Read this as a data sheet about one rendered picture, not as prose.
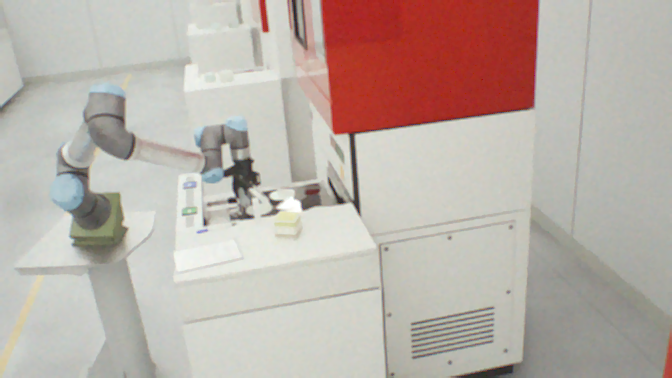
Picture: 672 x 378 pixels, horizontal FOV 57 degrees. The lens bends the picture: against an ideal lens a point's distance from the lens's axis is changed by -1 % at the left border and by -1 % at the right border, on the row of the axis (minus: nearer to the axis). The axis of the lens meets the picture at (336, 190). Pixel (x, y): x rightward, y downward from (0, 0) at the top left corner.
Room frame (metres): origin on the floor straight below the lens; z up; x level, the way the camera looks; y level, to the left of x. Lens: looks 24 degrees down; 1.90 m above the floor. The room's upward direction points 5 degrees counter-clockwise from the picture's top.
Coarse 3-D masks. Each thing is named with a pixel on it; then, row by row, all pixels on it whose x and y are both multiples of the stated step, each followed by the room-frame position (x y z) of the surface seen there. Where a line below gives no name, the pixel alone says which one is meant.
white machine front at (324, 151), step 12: (312, 108) 2.76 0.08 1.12; (312, 120) 2.79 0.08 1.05; (324, 132) 2.49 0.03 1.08; (324, 144) 2.52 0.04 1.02; (336, 144) 2.24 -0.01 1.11; (348, 144) 2.03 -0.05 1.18; (324, 156) 2.55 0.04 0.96; (336, 156) 2.26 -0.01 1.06; (348, 156) 2.04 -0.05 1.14; (324, 168) 2.57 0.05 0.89; (336, 168) 2.28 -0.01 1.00; (348, 168) 2.05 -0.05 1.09; (348, 180) 2.07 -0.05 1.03; (348, 192) 2.09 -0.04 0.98
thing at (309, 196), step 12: (264, 192) 2.33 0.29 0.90; (300, 192) 2.31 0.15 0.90; (312, 192) 2.30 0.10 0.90; (324, 192) 2.28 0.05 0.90; (252, 204) 2.22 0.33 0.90; (276, 204) 2.21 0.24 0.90; (288, 204) 2.20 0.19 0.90; (300, 204) 2.19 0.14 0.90; (312, 204) 2.18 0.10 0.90; (324, 204) 2.17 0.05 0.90; (252, 216) 2.12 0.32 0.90; (264, 216) 2.11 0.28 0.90
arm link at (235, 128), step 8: (232, 120) 2.16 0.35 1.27; (240, 120) 2.16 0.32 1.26; (224, 128) 2.16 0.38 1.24; (232, 128) 2.15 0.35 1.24; (240, 128) 2.15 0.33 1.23; (224, 136) 2.15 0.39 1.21; (232, 136) 2.15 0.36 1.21; (240, 136) 2.15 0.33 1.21; (248, 136) 2.19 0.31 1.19; (232, 144) 2.16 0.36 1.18; (240, 144) 2.15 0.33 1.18; (248, 144) 2.17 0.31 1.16
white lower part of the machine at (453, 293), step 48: (384, 240) 2.04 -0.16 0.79; (432, 240) 2.07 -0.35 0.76; (480, 240) 2.11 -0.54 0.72; (528, 240) 2.14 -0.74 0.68; (384, 288) 2.04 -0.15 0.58; (432, 288) 2.07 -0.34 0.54; (480, 288) 2.11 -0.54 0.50; (384, 336) 2.05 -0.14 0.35; (432, 336) 2.08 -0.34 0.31; (480, 336) 2.11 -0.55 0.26
